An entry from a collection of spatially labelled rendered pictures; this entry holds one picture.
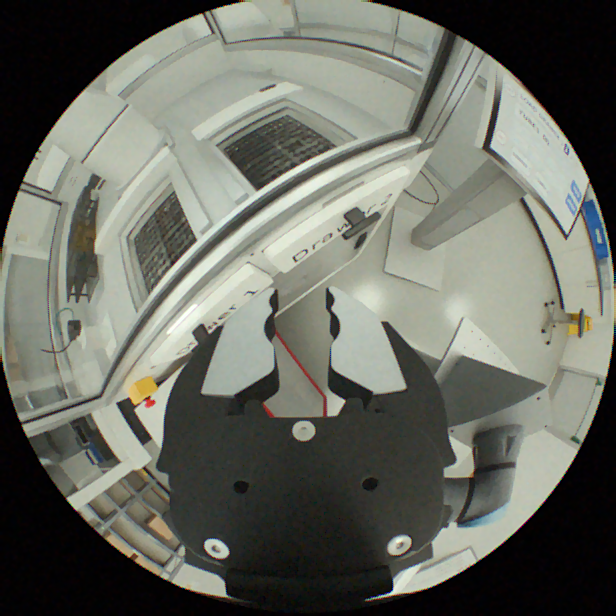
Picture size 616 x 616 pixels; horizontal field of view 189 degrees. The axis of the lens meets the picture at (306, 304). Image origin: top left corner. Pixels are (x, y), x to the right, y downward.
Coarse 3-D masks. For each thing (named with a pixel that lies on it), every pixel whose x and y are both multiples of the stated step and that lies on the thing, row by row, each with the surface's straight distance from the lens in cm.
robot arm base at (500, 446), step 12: (492, 432) 52; (504, 432) 52; (516, 432) 54; (480, 444) 54; (492, 444) 52; (504, 444) 53; (516, 444) 54; (480, 456) 54; (492, 456) 52; (504, 456) 53; (516, 456) 56; (480, 468) 53; (492, 468) 52; (504, 468) 52
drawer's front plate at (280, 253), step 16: (384, 176) 34; (400, 176) 35; (352, 192) 30; (368, 192) 31; (384, 192) 35; (336, 208) 28; (352, 208) 31; (368, 208) 36; (304, 224) 27; (320, 224) 27; (336, 224) 32; (288, 240) 26; (304, 240) 28; (320, 240) 33; (272, 256) 26; (288, 256) 30; (304, 256) 35
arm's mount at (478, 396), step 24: (456, 384) 54; (480, 384) 49; (504, 384) 46; (528, 384) 44; (456, 408) 50; (480, 408) 46; (504, 408) 44; (528, 408) 48; (456, 432) 52; (480, 432) 54; (528, 432) 64
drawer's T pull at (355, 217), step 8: (344, 216) 30; (352, 216) 30; (360, 216) 30; (368, 216) 30; (376, 216) 30; (352, 224) 29; (360, 224) 29; (368, 224) 30; (344, 232) 28; (352, 232) 28
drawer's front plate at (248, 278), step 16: (240, 272) 27; (256, 272) 28; (224, 288) 28; (240, 288) 29; (256, 288) 34; (208, 304) 30; (224, 304) 31; (240, 304) 37; (192, 320) 32; (208, 320) 34; (224, 320) 40; (176, 336) 35; (192, 336) 38; (160, 352) 39; (176, 352) 42
